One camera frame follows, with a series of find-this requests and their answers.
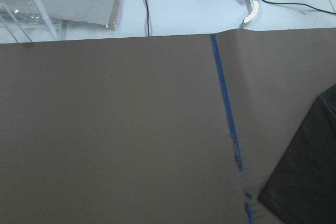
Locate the dark brown t-shirt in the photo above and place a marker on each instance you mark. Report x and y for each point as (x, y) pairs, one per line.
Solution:
(301, 188)

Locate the white wire rack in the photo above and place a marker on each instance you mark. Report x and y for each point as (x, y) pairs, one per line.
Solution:
(28, 21)

